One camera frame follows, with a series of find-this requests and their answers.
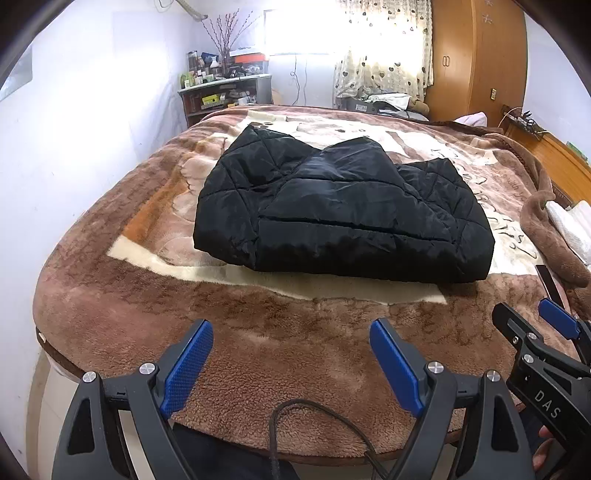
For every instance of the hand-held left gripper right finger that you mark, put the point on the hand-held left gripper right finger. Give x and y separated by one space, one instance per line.
397 369

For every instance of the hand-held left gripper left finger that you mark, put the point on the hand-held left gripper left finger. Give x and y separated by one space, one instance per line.
184 369

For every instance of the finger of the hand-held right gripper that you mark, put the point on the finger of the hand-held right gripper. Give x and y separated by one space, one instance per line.
556 316
510 323

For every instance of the black quilted jacket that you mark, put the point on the black quilted jacket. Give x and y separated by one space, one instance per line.
341 212

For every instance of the person's right hand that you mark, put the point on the person's right hand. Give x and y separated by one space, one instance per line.
542 450

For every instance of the black smartphone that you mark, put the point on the black smartphone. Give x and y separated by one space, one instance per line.
551 286

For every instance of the brown and cream printed blanket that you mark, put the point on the brown and cream printed blanket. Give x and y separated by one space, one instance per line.
258 337

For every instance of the white pillow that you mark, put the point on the white pillow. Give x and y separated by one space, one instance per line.
572 230

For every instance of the person's dark pants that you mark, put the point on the person's dark pants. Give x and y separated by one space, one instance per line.
231 454

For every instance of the wooden bed headboard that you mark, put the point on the wooden bed headboard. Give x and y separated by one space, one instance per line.
554 157

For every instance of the power strip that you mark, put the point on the power strip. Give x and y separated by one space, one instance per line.
521 121

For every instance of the pale pink pillow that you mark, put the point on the pale pink pillow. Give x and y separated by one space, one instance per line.
471 119

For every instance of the pile of bedside clutter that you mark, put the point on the pile of bedside clutter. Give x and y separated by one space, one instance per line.
374 104

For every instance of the wooden wardrobe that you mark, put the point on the wooden wardrobe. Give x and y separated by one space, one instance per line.
475 55

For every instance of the cluttered shelf unit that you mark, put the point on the cluttered shelf unit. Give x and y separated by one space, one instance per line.
221 97

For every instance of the heart print curtain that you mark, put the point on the heart print curtain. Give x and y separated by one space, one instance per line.
383 46

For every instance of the orange box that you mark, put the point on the orange box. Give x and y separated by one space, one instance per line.
248 56

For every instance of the dried flower branches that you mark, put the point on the dried flower branches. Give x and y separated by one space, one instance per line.
226 37

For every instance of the bright window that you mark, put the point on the bright window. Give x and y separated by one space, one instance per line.
300 27

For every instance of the grey wall pipe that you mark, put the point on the grey wall pipe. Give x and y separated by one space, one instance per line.
191 9

